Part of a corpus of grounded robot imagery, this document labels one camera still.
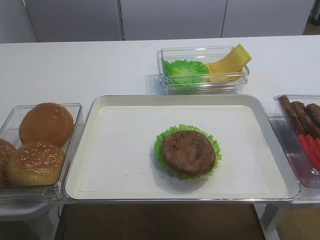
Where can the plain bun bottom half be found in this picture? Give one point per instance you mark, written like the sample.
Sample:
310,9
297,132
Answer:
47,122

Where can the green lettuce in container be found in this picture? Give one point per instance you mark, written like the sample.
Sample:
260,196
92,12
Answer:
180,72

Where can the sesame bun top right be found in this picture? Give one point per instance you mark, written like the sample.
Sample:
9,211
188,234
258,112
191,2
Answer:
35,164

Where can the yellow cheese slice in container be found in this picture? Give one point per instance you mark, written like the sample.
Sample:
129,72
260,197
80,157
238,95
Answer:
222,75

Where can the red tomato slice left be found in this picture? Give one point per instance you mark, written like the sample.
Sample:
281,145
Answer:
308,145

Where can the brown patty middle in container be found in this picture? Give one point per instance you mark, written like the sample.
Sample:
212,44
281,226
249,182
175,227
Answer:
306,119

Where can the red tomato slice right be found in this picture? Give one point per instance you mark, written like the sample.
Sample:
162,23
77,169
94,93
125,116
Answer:
315,143

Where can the clear lettuce and cheese container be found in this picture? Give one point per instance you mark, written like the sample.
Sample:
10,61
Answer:
206,54

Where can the red tomato slice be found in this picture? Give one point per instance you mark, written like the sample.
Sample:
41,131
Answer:
308,145
315,143

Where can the clear plastic bun container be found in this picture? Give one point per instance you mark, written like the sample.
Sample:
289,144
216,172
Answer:
42,193

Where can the yellow cheese slice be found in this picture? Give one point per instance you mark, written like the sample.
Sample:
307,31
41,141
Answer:
222,75
237,59

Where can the white paper tray liner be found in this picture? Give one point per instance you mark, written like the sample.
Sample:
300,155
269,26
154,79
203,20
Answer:
121,156

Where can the sesame bun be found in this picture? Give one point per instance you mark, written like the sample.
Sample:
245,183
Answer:
35,164
6,150

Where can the silver metal baking tray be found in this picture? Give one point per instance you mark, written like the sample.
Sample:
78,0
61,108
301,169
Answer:
80,160

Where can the brown burger patty on tray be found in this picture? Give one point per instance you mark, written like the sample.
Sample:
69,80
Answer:
188,152

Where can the brown patty left in container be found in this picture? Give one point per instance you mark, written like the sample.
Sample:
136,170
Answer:
291,115

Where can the brown patty in container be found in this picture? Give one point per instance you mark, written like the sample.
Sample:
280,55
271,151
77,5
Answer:
306,119
313,111
291,115

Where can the sesame bun top left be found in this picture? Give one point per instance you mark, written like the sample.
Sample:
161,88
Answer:
6,150

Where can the brown patty right in container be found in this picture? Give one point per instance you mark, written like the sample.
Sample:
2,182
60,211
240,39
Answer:
313,111

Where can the clear patty and tomato container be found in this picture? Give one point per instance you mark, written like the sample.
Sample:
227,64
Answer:
306,174

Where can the green lettuce leaf on tray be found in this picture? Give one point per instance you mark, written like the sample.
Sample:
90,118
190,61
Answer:
158,145

